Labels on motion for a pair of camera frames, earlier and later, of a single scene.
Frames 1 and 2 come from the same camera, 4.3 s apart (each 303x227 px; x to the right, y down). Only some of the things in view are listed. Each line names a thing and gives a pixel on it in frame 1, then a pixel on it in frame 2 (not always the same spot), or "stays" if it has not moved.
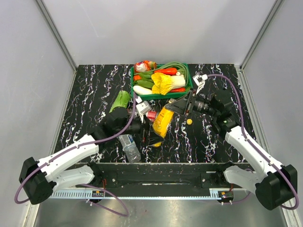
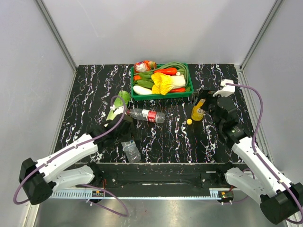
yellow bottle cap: [189, 121] stays
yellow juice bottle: [162, 123] → [198, 113]
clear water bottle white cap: [130, 149] stays
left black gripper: [151, 137] → [130, 136]
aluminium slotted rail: [144, 194] stays
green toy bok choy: [146, 81] stays
